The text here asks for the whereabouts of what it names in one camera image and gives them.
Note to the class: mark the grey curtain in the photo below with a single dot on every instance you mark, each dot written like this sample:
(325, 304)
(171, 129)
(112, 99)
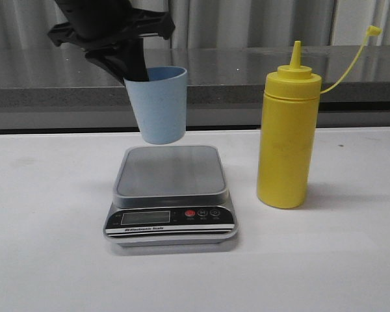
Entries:
(220, 24)

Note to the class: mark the yellow squeeze bottle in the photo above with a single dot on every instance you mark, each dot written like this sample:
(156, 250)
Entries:
(289, 117)

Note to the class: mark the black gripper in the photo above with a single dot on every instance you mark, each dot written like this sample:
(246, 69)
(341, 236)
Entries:
(95, 24)

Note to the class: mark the light blue plastic cup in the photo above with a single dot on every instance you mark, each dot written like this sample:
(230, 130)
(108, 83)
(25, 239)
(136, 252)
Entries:
(160, 104)

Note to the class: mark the grey stone counter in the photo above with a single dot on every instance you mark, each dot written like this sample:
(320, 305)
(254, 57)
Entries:
(51, 90)

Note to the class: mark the silver electronic kitchen scale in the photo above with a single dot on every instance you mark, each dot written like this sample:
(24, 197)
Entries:
(171, 196)

